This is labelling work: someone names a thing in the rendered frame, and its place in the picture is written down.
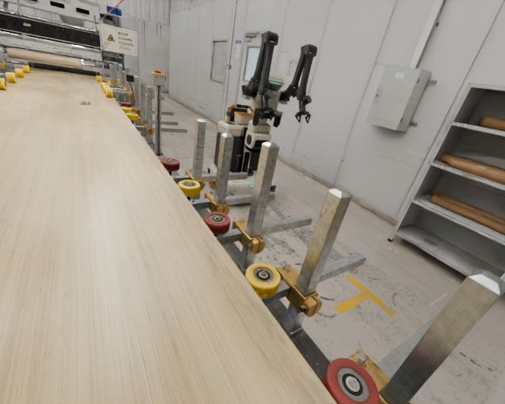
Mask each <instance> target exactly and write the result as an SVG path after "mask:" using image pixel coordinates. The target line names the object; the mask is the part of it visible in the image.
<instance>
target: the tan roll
mask: <svg viewBox="0 0 505 404"><path fill-rule="evenodd" d="M3 53H7V54H8V57H9V58H14V59H24V60H30V61H35V62H41V63H51V64H57V65H62V66H68V67H78V68H82V65H84V66H89V67H99V68H103V66H100V65H95V64H90V63H82V62H81V59H77V58H72V57H67V56H61V55H53V54H48V53H42V52H37V51H32V50H23V49H18V48H13V47H8V46H7V47H6V50H3Z"/></svg>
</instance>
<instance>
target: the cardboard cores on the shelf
mask: <svg viewBox="0 0 505 404"><path fill-rule="evenodd" d="M477 126H480V127H487V128H491V129H495V130H500V131H505V119H499V118H494V117H489V116H487V117H485V118H483V117H482V118H481V119H480V120H479V121H478V123H477ZM440 161H441V162H443V163H446V164H449V166H450V167H453V168H457V169H459V170H462V171H465V172H469V173H471V174H474V175H477V176H481V177H483V178H486V179H489V180H493V181H495V182H498V183H501V184H505V169H503V168H498V167H496V166H492V165H490V164H485V163H482V162H479V161H476V160H471V159H468V158H465V157H460V156H455V155H452V154H444V155H443V156H442V158H441V159H440ZM430 196H432V198H431V199H430V202H431V203H434V204H437V205H438V206H441V207H443V208H446V209H448V210H450V211H452V212H455V213H457V214H459V215H461V216H464V217H466V218H468V219H470V220H473V221H475V222H477V223H480V224H482V225H484V226H487V227H488V228H492V229H494V230H495V231H497V232H501V233H502V234H504V235H505V219H504V218H502V217H500V216H496V215H495V214H492V213H490V212H487V211H485V210H482V209H481V208H477V207H475V206H473V205H471V204H468V203H466V202H463V201H461V200H458V199H456V198H454V197H452V196H448V195H447V194H444V193H442V192H439V191H437V190H434V189H432V190H431V191H430Z"/></svg>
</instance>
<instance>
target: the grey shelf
mask: <svg viewBox="0 0 505 404"><path fill-rule="evenodd" d="M488 95H489V96H488ZM487 96H488V98H487ZM486 99H487V100H486ZM485 101H486V102H485ZM483 104H484V105H483ZM481 108H482V109H481ZM480 110H481V111H480ZM479 111H480V112H479ZM487 116H489V117H494V118H499V119H505V86H497V85H489V84H481V83H468V84H467V86H466V88H465V90H464V92H463V94H462V96H461V98H460V100H459V102H458V104H457V106H456V108H455V110H454V112H453V113H452V115H451V117H450V119H449V121H448V123H447V125H446V127H445V129H444V131H443V133H442V135H441V137H440V139H439V141H438V143H437V145H436V147H435V149H434V151H433V153H432V155H431V156H430V158H429V160H428V162H427V164H426V166H425V168H424V170H423V172H422V174H421V176H420V178H419V180H418V182H417V184H416V186H415V188H414V190H413V192H412V194H411V196H410V198H409V199H408V201H407V203H406V206H405V207H404V209H403V211H402V214H401V215H400V217H399V219H398V222H397V224H396V225H395V227H394V230H393V232H392V233H391V235H390V238H388V241H390V242H392V241H393V238H394V235H395V234H397V235H398V236H400V237H402V238H403V239H405V240H408V241H409V242H410V243H412V244H415V245H416V246H418V247H419V248H421V249H422V250H424V251H425V252H427V253H429V254H430V255H431V256H433V257H435V258H437V259H439V260H440V261H442V262H444V263H445V264H447V265H449V266H450V267H452V268H453V269H456V270H457V271H459V272H460V273H462V274H464V275H465V276H469V275H470V274H472V273H473V272H474V271H475V270H476V269H479V270H486V271H488V272H489V273H491V274H493V275H495V276H497V277H498V278H500V279H502V280H503V281H504V282H505V235H504V234H502V233H501V232H497V231H495V230H494V229H492V228H488V227H487V226H484V225H482V224H480V223H477V222H475V221H473V220H470V219H468V218H466V217H464V216H461V215H459V214H457V213H455V212H452V211H450V210H448V209H446V208H443V207H441V206H438V205H437V204H434V203H431V202H430V199H431V198H432V196H430V191H431V190H432V189H434V190H436V189H437V191H439V192H442V193H444V194H447V195H448V196H452V197H454V198H456V199H458V200H461V201H463V202H466V203H468V204H471V205H473V206H475V207H477V208H481V209H482V210H485V211H487V212H490V213H492V214H495V215H496V216H500V217H502V218H504V219H505V184H501V183H498V182H495V181H493V180H489V179H486V178H483V177H481V176H477V175H474V174H471V173H469V172H465V171H462V170H459V169H457V168H453V167H450V166H449V164H446V163H443V162H441V161H440V159H441V158H442V156H443V155H444V154H452V155H455V154H456V153H457V154H456V155H457V156H460V157H465V158H468V159H471V160H476V161H479V162H482V163H485V164H490V165H492V166H496V167H498V168H503V169H505V131H500V130H495V129H491V128H487V127H480V126H477V123H478V121H479V120H480V119H481V118H482V117H483V118H485V117H487ZM476 117H477V118H476ZM475 118H476V119H475ZM467 133H468V134H467ZM466 135H467V136H466ZM465 137H466V138H465ZM463 140H464V141H463ZM461 144H462V145H461ZM460 146H461V147H460ZM459 147H460V148H459ZM446 171H447V172H446ZM445 173H446V174H445ZM442 178H443V179H442ZM440 182H441V183H440ZM438 185H439V186H438ZM425 209H426V210H425ZM422 214H423V215H422ZM420 218H421V219H420ZM418 221H419V222H418Z"/></svg>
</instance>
